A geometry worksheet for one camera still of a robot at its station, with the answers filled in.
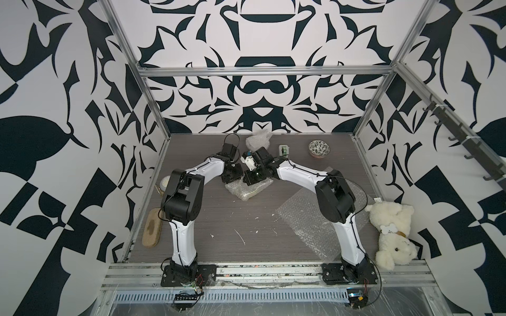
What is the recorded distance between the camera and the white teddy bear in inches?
29.3

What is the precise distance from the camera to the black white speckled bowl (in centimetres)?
112

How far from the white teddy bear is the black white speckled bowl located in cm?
37

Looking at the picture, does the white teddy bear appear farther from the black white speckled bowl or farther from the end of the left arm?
the end of the left arm
